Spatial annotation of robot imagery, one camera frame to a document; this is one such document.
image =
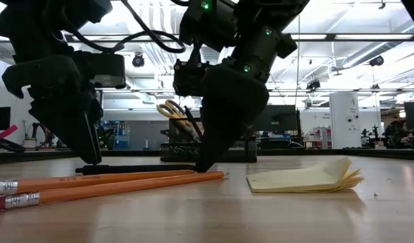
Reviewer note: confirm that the black ceiling-hung device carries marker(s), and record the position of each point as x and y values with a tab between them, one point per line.
138	60
376	60

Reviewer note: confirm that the black mesh desk organizer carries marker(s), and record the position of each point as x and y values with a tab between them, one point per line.
180	148

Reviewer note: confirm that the black wall screen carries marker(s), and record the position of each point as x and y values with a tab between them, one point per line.
0	118

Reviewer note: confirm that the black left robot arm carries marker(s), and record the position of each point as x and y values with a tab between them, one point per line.
31	20

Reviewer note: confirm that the black aluminium table frame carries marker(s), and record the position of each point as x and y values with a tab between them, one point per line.
362	37

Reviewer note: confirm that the white pillar cabinet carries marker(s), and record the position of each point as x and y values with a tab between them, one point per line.
345	118

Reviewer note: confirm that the red plastic part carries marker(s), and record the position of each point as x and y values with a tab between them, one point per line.
8	131

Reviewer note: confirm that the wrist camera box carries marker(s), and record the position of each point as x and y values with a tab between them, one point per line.
109	71
188	77

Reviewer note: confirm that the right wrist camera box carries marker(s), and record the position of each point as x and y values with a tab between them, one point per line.
188	77

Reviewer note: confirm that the yellow sticky note pad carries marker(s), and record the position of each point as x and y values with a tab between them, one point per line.
294	180

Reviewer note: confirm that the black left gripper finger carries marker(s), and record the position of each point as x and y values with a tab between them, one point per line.
68	128
94	135

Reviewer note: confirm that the black pen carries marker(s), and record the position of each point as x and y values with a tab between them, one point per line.
193	121
133	168

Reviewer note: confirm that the person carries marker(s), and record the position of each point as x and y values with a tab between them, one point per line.
397	133

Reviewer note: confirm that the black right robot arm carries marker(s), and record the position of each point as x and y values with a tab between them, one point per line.
244	20

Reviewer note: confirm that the orange pencil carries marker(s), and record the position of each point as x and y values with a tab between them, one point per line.
109	190
92	180

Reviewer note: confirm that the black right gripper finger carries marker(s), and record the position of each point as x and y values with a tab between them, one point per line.
224	135

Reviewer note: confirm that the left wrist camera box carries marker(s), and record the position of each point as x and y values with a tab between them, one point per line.
109	71

